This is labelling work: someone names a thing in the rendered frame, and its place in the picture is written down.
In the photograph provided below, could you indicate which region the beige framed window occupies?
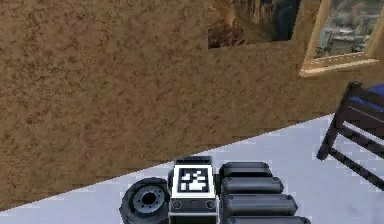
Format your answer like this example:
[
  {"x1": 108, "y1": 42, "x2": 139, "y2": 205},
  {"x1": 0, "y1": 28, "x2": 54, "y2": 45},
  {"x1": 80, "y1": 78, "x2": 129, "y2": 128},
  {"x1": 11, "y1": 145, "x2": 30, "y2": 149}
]
[{"x1": 298, "y1": 0, "x2": 384, "y2": 78}]

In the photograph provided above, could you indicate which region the brown frameless wall picture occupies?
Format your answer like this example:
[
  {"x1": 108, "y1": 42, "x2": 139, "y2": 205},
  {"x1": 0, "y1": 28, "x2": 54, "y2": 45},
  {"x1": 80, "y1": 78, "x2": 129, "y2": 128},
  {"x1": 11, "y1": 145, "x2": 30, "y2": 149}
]
[{"x1": 207, "y1": 0, "x2": 303, "y2": 50}]

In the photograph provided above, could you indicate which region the dark wooden bed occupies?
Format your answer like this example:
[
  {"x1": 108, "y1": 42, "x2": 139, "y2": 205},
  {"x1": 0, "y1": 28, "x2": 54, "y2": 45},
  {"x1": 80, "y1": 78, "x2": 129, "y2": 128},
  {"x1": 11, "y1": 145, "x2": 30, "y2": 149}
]
[{"x1": 316, "y1": 80, "x2": 384, "y2": 192}]

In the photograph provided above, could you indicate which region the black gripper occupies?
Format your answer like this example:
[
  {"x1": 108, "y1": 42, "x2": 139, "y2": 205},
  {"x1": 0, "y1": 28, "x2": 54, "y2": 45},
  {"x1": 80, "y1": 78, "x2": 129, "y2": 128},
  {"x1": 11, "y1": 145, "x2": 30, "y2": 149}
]
[{"x1": 118, "y1": 177, "x2": 173, "y2": 224}]

